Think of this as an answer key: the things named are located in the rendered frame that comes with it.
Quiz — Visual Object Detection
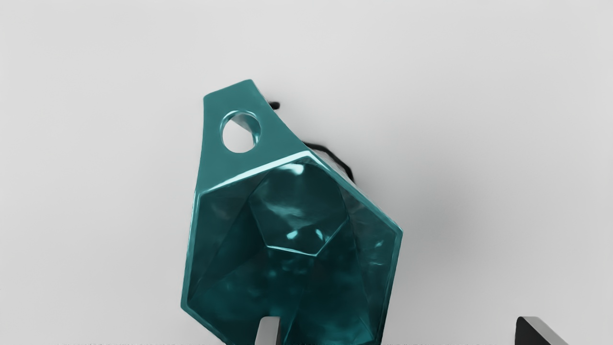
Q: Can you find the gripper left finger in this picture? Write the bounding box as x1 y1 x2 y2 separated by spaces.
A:
255 316 281 345

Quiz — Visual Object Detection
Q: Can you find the teal faceted mug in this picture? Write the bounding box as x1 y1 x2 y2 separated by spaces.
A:
181 79 403 345

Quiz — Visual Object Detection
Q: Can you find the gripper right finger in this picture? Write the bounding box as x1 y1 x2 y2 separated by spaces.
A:
515 316 571 345

